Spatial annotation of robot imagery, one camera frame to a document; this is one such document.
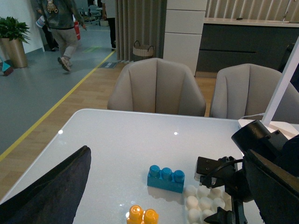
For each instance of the dark grey kitchen counter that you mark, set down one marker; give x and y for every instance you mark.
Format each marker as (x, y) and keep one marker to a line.
(225, 44)

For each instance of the beige right chair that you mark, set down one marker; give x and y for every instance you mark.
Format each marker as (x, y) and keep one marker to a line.
(243, 91)

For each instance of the beige left chair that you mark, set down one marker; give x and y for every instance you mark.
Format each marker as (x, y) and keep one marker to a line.
(157, 86)

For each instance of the potted green plant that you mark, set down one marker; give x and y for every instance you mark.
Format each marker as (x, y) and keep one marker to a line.
(13, 34)

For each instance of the beige chair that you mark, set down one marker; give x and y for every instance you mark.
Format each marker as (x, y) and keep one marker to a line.
(157, 86)
(243, 91)

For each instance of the blue three-stud block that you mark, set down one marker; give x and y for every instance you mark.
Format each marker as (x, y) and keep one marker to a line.
(166, 179)

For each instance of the walking person in jacket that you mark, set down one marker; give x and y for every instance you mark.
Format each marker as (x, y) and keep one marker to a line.
(59, 16)

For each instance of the yellow two-stud block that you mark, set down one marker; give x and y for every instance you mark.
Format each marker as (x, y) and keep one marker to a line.
(136, 215)

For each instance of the woven basket with handles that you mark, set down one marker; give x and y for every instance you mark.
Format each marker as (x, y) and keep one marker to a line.
(141, 51)

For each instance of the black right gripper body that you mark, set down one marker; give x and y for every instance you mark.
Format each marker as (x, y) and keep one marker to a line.
(273, 146)

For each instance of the white tall cabinet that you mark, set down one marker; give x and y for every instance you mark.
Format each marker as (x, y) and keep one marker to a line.
(183, 31)

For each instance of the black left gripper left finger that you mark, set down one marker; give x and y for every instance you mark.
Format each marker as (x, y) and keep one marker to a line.
(54, 198)

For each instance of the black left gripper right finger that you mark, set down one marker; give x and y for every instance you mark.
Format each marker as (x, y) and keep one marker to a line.
(274, 190)

